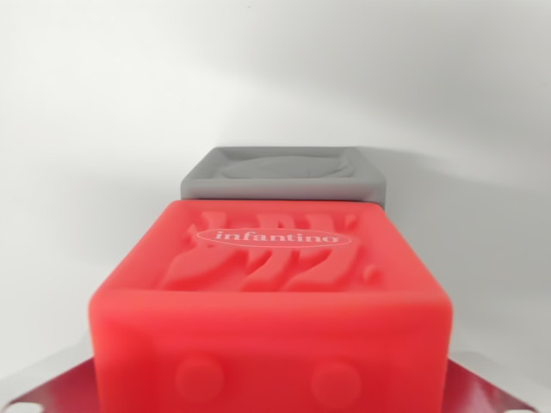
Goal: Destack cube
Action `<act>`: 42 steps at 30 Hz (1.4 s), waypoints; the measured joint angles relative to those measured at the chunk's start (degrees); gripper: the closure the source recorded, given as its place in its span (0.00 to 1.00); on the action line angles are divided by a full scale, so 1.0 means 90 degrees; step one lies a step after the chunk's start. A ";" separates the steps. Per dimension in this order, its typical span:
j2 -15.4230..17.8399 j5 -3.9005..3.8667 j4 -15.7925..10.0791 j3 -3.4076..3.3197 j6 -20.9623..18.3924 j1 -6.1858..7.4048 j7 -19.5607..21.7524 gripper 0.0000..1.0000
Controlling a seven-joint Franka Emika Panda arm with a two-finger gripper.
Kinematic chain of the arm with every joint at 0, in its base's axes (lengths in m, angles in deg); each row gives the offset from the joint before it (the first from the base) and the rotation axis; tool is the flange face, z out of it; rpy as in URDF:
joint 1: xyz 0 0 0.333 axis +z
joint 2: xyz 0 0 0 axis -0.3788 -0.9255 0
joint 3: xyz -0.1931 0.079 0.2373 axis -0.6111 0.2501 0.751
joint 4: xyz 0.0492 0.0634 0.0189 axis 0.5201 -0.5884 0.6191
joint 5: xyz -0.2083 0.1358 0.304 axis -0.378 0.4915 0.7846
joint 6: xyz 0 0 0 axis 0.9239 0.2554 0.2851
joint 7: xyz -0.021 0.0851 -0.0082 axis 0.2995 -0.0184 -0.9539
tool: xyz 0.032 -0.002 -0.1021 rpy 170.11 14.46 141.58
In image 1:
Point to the gripper left finger with black rubber pad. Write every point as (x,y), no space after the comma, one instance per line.
(51,389)

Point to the gripper right finger with black rubber pad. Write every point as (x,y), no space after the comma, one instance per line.
(486,391)

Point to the red infantino soft cube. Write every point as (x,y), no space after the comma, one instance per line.
(271,310)

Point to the grey soft cube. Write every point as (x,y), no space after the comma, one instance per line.
(206,183)

